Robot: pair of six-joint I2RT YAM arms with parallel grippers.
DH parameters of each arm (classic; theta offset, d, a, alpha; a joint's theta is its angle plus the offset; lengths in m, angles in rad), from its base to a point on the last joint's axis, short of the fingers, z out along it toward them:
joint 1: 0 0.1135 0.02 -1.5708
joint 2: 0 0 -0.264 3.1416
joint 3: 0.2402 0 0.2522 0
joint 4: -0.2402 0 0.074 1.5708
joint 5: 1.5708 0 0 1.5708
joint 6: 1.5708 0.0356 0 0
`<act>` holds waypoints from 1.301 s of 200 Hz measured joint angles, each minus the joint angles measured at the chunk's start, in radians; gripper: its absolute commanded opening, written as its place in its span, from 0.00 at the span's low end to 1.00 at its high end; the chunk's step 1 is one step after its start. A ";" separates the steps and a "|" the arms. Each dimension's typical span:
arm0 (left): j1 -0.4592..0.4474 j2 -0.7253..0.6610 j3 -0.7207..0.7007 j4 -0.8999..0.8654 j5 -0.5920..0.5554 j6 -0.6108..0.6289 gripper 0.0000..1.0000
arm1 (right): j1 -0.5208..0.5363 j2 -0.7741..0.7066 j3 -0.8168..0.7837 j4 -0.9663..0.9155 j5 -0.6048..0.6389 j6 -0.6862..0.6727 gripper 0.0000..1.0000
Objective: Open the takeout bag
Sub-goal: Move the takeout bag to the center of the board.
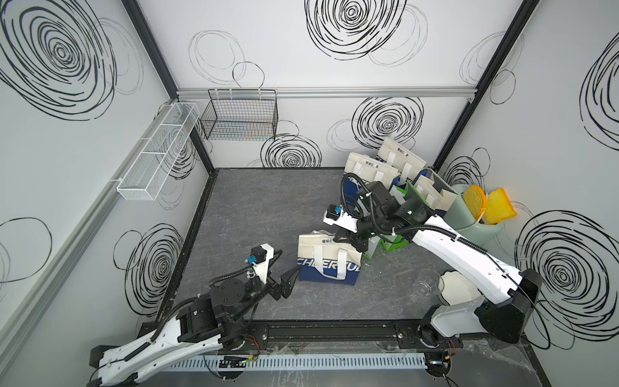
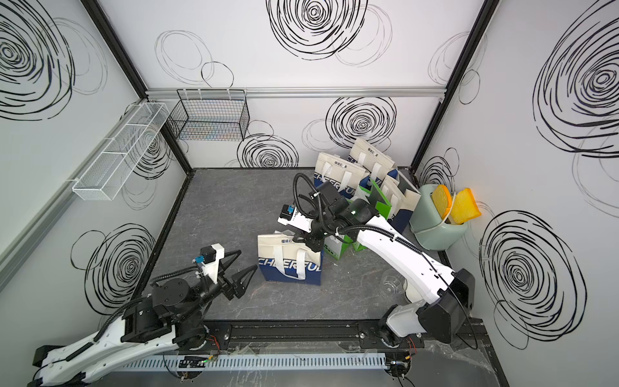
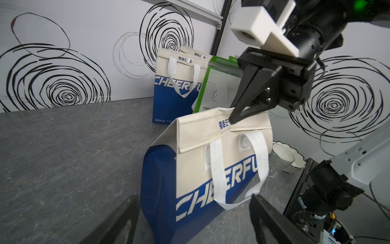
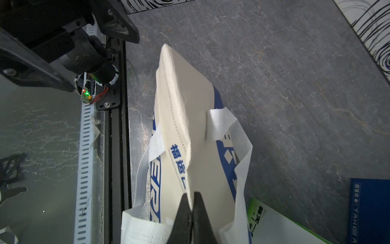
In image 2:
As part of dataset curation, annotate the black corner frame post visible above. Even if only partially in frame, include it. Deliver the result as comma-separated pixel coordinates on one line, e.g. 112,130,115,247
409,0,500,174
80,0,194,177

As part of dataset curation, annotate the white scalloped plate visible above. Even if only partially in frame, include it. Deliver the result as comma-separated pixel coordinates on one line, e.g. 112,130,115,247
404,280,422,303

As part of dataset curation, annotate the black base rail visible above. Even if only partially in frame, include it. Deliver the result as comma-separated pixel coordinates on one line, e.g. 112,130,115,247
192,318,485,352

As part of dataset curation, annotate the blue beige bag back row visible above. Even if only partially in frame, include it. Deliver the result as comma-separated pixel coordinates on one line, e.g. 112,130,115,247
348,138,398,185

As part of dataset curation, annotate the blue beige takeout bag front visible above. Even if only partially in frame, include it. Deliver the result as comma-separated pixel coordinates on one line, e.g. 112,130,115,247
380,170,421,233

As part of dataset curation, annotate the aluminium wall rail left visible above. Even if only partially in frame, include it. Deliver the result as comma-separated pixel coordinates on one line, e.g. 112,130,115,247
1,98,147,291

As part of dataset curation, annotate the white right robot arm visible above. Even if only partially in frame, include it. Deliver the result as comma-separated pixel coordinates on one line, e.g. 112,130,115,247
279,173,476,347

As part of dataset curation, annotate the green white bag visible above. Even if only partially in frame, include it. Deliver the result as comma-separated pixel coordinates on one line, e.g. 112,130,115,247
353,180,393,219
324,235,366,260

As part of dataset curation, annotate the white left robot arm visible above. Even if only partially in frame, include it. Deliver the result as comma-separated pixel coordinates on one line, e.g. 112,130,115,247
29,245,258,386

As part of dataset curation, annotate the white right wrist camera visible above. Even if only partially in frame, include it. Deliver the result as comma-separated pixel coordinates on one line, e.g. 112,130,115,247
277,204,313,233

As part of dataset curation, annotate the aluminium wall rail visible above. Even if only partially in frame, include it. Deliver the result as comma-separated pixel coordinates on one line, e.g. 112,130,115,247
1,98,147,291
146,86,446,100

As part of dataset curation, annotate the clear wine glass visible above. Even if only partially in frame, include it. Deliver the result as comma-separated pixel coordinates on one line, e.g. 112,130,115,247
379,269,406,298

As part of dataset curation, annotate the black corner frame post left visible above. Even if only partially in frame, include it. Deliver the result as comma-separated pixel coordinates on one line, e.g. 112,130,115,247
80,0,194,177

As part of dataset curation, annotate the black corner frame post right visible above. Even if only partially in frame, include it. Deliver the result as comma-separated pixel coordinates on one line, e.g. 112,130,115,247
409,0,500,174

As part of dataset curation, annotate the aluminium wall rail back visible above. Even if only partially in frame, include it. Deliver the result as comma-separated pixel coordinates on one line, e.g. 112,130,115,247
146,86,446,100

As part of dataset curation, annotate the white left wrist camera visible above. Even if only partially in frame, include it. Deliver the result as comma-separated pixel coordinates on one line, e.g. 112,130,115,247
193,243,225,283

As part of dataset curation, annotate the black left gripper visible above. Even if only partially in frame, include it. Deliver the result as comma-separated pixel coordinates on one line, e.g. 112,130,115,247
178,250,257,326

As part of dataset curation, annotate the black wire basket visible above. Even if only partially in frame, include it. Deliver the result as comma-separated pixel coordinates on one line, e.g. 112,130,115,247
168,89,250,142

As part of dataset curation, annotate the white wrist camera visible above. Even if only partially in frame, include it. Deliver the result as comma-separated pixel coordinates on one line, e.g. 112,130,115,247
277,204,313,233
193,243,225,283

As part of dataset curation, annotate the white wire shelf basket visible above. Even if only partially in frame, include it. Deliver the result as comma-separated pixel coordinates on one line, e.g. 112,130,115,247
72,103,170,201

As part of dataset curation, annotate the blue beige bag first row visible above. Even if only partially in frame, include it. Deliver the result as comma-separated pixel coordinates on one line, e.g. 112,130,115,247
257,233,324,286

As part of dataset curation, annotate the grey slotted cable duct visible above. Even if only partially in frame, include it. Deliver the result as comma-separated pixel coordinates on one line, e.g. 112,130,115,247
119,353,388,373

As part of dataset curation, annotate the blue beige bag middle row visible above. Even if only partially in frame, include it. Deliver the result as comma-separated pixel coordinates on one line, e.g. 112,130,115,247
314,153,369,199

